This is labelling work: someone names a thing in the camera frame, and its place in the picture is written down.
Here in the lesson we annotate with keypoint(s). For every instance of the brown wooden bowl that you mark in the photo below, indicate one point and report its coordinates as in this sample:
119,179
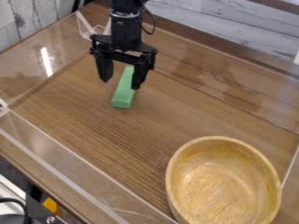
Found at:
222,182

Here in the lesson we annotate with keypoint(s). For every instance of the clear acrylic enclosure wall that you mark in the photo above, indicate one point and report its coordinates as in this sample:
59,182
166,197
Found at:
99,157

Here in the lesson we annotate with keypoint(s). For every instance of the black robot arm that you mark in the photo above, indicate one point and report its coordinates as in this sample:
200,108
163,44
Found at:
127,5

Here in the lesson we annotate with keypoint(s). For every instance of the black device with yellow label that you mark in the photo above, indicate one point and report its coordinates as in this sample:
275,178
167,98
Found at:
40,215

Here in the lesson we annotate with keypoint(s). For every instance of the green rectangular block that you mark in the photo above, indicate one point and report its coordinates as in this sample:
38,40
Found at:
124,93

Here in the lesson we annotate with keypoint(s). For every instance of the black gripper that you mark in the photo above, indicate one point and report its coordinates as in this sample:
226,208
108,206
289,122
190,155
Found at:
123,46

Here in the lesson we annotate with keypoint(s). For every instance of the clear acrylic corner bracket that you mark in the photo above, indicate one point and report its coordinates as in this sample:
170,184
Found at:
87,30

